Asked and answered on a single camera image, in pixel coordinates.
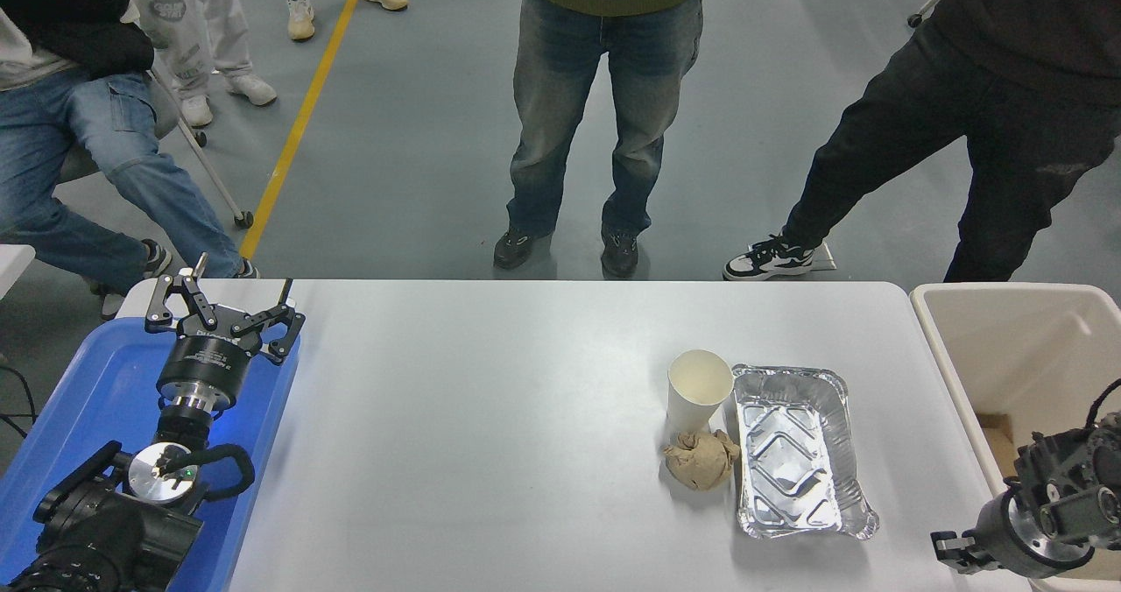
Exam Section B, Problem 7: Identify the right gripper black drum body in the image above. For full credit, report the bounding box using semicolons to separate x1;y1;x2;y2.
970;490;1052;578

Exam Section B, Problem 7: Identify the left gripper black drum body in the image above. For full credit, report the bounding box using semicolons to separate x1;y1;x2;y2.
156;308;264;398

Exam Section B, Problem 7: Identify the white paper cup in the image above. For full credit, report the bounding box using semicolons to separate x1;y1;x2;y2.
666;349;735;440

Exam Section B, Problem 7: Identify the blue plastic tray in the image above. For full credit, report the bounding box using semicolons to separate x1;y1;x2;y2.
0;316;301;592

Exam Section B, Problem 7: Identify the grey wheeled chair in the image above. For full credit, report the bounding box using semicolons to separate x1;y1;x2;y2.
57;67;255;229

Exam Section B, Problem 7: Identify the person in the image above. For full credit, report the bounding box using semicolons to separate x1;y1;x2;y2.
131;0;278;129
270;0;410;41
0;0;260;318
492;0;706;279
723;0;1121;283

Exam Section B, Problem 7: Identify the white table corner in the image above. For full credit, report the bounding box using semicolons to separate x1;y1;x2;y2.
0;244;37;300

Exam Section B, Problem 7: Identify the silver foil tray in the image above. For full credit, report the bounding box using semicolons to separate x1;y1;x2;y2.
730;364;880;540

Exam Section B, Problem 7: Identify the large pale plastic bin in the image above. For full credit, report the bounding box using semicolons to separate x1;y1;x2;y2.
909;283;1121;592

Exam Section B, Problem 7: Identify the crumpled tan paper ball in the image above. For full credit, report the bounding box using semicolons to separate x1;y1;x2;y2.
662;428;742;491

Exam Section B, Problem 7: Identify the white wheeled stand leg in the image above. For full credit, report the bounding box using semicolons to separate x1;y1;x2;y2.
907;0;960;29

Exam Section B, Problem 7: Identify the thin black floor cable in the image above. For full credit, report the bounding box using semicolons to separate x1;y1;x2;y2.
0;364;38;440

